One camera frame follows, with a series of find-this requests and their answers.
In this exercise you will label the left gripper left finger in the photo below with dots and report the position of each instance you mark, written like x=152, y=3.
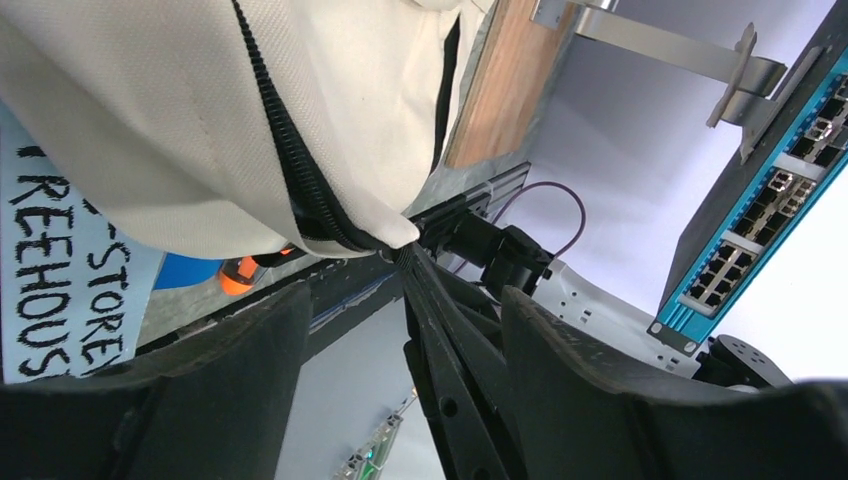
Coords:
x=212, y=406

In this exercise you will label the orange pencil sharpener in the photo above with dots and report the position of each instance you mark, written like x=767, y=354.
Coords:
x=238, y=276

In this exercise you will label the beige canvas backpack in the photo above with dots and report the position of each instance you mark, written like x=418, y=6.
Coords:
x=222, y=129

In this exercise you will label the treehouse paperback book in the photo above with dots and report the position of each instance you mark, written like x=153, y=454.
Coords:
x=74, y=289

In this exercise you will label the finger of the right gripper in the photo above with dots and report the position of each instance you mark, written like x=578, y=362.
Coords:
x=455, y=357

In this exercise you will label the blue eraser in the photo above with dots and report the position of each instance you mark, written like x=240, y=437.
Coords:
x=179, y=271

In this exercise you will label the wooden board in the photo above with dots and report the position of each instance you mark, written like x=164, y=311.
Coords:
x=517, y=58

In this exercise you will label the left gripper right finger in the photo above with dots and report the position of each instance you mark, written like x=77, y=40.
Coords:
x=588, y=411

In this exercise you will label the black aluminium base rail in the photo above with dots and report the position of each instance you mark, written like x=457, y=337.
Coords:
x=343, y=291

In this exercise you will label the dark network switch box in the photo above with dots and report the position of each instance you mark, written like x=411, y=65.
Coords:
x=794, y=145

